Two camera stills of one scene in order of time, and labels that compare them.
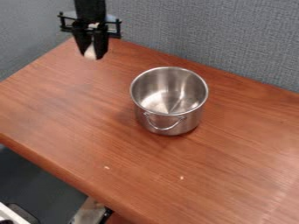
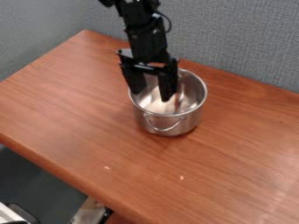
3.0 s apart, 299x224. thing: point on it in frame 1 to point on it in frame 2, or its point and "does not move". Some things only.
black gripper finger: [100, 38] to [168, 81]
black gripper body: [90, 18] to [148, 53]
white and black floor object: [14, 214] does not move
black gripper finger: [83, 34] to [136, 79]
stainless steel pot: [168, 96] does not move
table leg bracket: [91, 213] does not move
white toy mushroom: [90, 52] to [154, 103]
